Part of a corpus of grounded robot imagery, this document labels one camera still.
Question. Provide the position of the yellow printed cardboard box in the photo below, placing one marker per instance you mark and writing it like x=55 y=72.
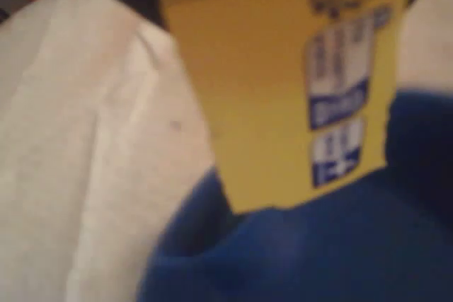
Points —
x=255 y=86

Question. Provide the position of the blue bowl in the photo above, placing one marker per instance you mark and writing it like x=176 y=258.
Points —
x=318 y=252

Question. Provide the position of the white tablecloth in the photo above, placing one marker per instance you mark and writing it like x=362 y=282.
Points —
x=70 y=139

